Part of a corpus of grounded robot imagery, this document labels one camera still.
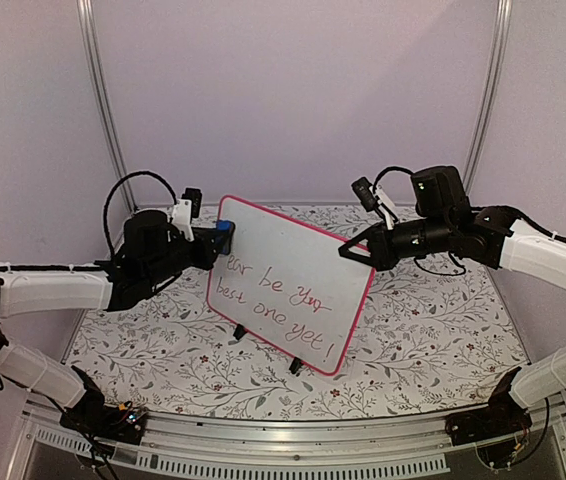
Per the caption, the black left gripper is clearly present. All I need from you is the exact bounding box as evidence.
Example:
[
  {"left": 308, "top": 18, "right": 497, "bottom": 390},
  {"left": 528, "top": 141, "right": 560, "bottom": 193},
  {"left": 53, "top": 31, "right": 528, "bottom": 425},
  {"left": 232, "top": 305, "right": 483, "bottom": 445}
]
[{"left": 144, "top": 228, "right": 228, "bottom": 288}]

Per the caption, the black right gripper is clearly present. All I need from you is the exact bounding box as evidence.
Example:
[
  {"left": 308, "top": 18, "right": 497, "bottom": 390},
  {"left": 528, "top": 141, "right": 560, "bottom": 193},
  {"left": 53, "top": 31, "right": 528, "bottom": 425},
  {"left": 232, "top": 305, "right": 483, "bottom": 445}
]
[{"left": 338, "top": 215, "right": 452, "bottom": 274}]

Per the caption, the blue whiteboard eraser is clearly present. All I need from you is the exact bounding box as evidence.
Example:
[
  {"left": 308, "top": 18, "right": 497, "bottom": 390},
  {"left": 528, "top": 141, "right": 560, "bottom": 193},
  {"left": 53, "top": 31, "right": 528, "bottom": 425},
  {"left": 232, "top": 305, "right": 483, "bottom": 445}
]
[{"left": 216, "top": 220, "right": 236, "bottom": 244}]

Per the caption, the pink framed whiteboard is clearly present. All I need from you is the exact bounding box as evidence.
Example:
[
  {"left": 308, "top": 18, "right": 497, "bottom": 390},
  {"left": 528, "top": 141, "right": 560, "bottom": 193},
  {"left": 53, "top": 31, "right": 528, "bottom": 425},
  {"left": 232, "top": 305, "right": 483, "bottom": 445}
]
[{"left": 206, "top": 195, "right": 374, "bottom": 376}]

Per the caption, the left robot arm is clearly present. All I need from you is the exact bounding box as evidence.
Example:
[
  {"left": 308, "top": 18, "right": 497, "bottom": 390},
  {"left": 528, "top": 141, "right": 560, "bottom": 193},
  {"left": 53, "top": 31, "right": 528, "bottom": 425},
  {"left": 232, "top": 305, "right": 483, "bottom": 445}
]
[{"left": 0, "top": 210, "right": 235, "bottom": 439}]

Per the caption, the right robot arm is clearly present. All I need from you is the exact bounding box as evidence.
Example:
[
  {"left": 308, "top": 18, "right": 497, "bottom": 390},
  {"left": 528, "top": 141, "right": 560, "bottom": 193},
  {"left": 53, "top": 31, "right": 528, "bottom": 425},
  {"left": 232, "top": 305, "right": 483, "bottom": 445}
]
[{"left": 339, "top": 166, "right": 566, "bottom": 445}]

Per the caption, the black stand foot left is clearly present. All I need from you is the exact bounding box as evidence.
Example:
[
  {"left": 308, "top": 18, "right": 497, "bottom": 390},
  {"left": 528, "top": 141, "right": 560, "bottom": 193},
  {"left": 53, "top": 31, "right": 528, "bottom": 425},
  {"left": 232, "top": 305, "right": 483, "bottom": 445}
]
[{"left": 233, "top": 325, "right": 247, "bottom": 341}]

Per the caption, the floral table mat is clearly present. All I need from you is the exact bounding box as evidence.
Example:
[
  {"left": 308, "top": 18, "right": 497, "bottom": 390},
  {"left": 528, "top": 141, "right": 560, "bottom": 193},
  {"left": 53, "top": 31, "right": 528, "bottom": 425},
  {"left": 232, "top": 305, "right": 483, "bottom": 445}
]
[{"left": 66, "top": 255, "right": 527, "bottom": 421}]

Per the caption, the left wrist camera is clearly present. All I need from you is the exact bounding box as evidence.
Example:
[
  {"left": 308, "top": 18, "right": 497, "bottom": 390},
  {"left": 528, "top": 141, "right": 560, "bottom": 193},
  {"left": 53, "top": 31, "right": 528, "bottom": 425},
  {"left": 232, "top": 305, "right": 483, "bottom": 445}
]
[{"left": 170, "top": 187, "right": 202, "bottom": 242}]

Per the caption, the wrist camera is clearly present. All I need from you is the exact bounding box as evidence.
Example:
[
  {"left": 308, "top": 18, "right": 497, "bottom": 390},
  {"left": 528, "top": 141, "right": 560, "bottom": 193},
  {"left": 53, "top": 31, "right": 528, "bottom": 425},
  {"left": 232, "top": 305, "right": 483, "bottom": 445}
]
[
  {"left": 351, "top": 177, "right": 399, "bottom": 230},
  {"left": 170, "top": 187, "right": 202, "bottom": 242}
]

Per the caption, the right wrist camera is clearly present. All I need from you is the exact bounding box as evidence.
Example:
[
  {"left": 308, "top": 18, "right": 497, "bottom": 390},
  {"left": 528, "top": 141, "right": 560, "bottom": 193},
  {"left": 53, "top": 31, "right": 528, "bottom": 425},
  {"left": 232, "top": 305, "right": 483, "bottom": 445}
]
[{"left": 351, "top": 177, "right": 399, "bottom": 230}]

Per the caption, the right black cable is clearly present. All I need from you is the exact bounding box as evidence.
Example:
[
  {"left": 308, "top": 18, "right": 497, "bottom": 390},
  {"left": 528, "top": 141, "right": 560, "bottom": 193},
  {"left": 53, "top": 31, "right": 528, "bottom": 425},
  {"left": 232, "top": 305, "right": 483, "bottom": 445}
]
[{"left": 372, "top": 165, "right": 467, "bottom": 275}]

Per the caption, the left black sleeved cable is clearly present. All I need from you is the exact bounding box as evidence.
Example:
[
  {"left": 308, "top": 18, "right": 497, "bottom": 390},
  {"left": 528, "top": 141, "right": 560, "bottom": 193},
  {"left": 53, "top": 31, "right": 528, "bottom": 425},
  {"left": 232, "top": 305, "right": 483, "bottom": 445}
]
[{"left": 102, "top": 170, "right": 180, "bottom": 261}]

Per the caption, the front aluminium rail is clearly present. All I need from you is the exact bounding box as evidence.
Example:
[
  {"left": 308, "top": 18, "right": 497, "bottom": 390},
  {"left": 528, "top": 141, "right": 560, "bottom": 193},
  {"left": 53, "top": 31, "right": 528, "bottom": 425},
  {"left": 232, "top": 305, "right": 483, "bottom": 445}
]
[{"left": 12, "top": 402, "right": 566, "bottom": 479}]

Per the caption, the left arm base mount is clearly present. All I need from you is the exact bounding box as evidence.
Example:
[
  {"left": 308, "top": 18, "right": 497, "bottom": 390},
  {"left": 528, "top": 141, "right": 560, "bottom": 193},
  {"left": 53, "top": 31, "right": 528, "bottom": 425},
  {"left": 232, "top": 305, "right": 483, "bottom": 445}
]
[{"left": 60, "top": 395, "right": 148, "bottom": 445}]

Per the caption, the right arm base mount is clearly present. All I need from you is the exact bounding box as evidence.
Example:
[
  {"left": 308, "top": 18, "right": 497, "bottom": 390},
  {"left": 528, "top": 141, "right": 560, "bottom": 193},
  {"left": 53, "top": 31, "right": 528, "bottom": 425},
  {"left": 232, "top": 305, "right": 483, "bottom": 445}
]
[{"left": 445, "top": 406, "right": 532, "bottom": 470}]

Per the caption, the right aluminium frame post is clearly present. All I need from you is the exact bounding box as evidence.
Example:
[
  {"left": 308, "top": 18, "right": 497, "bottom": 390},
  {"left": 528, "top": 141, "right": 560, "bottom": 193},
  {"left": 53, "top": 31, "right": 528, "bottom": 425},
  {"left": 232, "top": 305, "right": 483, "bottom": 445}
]
[{"left": 462, "top": 0, "right": 513, "bottom": 192}]

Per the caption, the aluminium frame post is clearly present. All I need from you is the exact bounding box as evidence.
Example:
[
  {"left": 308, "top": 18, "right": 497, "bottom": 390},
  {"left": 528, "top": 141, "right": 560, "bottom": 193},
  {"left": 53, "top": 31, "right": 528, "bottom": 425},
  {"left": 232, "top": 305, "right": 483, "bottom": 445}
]
[
  {"left": 462, "top": 0, "right": 513, "bottom": 192},
  {"left": 75, "top": 0, "right": 139, "bottom": 211}
]

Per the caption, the left aluminium frame post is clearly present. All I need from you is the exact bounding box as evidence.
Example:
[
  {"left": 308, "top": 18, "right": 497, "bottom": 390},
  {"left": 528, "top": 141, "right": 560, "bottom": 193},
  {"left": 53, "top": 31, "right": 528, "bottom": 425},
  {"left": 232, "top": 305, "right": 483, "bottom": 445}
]
[{"left": 75, "top": 0, "right": 139, "bottom": 211}]

